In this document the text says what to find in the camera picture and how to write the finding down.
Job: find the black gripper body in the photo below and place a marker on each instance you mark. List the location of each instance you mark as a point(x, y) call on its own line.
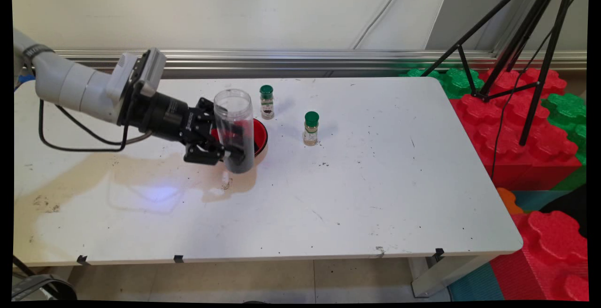
point(164, 115)

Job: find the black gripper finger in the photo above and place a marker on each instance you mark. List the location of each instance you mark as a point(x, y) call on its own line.
point(206, 107)
point(204, 154)

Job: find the clear jar of black seeds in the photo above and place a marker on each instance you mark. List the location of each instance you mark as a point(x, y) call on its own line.
point(235, 111)

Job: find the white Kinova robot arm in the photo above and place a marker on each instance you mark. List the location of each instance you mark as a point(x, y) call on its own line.
point(70, 87)

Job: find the red bowl with black rim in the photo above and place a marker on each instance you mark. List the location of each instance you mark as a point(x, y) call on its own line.
point(260, 134)

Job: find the spice jar with dark peppercorns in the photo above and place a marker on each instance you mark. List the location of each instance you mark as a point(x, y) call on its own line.
point(267, 106)

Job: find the spice jar with beige powder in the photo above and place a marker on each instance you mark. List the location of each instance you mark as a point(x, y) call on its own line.
point(311, 132)

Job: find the black table edge clip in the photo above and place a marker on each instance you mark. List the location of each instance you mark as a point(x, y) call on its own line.
point(178, 258)
point(82, 260)
point(438, 254)

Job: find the green foam building block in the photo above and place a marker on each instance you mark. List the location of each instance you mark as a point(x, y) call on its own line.
point(566, 108)
point(460, 82)

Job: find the white table leg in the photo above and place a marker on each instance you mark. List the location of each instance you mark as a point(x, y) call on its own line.
point(436, 277)

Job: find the teal foam mat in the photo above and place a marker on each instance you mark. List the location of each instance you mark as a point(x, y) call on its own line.
point(474, 284)
point(535, 200)

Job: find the red foam building block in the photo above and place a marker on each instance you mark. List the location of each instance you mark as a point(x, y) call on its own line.
point(549, 251)
point(507, 134)

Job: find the orange foam piece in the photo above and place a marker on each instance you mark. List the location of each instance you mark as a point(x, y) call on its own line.
point(509, 202)

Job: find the black tripod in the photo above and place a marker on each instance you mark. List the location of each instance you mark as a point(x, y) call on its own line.
point(546, 59)

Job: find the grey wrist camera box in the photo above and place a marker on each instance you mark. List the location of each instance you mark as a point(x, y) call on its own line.
point(152, 71)

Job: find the aluminium wall rail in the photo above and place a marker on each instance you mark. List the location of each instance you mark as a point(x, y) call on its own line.
point(328, 61)

